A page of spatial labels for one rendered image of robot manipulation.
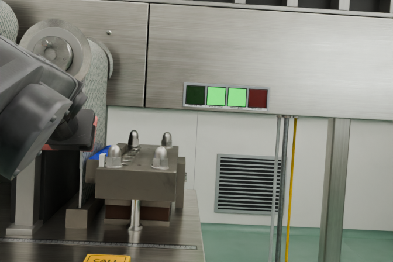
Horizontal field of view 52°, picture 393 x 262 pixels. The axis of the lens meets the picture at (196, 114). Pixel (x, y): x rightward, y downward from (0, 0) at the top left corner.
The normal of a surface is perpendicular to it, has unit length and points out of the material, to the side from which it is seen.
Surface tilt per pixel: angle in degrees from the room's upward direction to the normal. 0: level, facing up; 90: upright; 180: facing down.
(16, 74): 38
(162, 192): 90
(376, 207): 90
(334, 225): 90
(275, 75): 90
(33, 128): 73
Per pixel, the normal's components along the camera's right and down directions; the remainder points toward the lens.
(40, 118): 0.47, -0.39
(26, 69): 0.59, -0.74
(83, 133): 0.04, -0.44
